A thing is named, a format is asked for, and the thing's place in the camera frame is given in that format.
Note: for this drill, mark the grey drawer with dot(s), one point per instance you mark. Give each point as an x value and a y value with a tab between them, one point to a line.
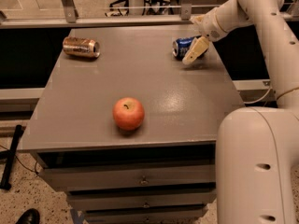
149	215
92	178
156	198

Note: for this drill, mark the black stand leg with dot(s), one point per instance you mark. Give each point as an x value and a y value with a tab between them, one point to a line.
8	157

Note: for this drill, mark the top grey drawer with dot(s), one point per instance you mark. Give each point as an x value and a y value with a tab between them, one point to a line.
92	178

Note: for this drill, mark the red apple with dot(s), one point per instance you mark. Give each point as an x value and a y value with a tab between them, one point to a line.
128	113

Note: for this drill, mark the bottom grey drawer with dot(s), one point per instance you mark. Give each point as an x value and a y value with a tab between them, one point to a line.
149	215

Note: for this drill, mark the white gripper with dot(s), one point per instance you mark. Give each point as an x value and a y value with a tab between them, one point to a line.
210	26

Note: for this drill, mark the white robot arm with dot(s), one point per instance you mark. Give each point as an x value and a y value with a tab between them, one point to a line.
256	146

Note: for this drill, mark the middle grey drawer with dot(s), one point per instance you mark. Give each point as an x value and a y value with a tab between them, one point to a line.
156	198

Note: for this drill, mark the black shoe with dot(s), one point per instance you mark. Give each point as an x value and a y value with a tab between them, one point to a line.
30	216

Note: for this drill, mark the grey drawer cabinet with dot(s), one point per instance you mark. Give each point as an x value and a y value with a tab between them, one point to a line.
130	137

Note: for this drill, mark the grey metal railing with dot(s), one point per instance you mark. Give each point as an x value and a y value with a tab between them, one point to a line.
99	13

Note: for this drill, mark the blue pepsi can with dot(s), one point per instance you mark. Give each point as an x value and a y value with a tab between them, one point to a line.
181	46

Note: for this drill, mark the gold soda can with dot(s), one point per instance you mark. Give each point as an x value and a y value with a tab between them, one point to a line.
81	47

